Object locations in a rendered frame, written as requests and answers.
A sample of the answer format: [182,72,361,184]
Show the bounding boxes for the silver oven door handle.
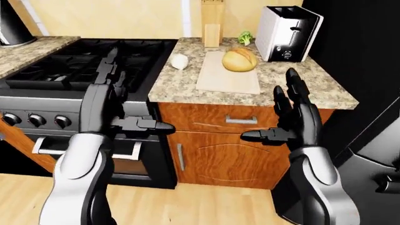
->
[32,137,143,161]

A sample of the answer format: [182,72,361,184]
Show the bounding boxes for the round golden bread loaf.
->
[221,46,258,73]

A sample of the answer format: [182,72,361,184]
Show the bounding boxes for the pale wooden cutting board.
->
[195,51,261,95]

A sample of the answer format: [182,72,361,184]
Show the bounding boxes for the white and silver toaster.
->
[254,6,324,63]

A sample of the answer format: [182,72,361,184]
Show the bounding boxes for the green broccoli floret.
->
[237,30,254,46]

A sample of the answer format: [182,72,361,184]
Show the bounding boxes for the black stove knob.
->
[52,114,73,129]
[2,112,23,128]
[26,112,48,128]

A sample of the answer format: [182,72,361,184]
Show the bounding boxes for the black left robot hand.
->
[78,46,175,139]

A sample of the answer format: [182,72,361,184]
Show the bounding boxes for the wooden base cabinet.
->
[156,101,334,190]

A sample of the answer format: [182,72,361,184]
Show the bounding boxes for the black and silver kettle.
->
[0,0,37,47]

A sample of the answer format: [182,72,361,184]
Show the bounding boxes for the silver drawer handle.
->
[225,114,258,125]

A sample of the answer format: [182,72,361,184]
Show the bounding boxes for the silver cabinet door handle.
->
[176,142,186,171]

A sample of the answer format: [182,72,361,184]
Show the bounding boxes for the wooden knife block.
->
[200,0,225,48]

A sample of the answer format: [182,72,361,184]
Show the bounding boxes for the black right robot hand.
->
[242,67,324,151]

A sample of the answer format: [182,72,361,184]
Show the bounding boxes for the black gas stove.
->
[0,37,180,190]

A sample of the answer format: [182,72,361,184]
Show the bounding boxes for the black and silver refrigerator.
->
[331,95,400,225]

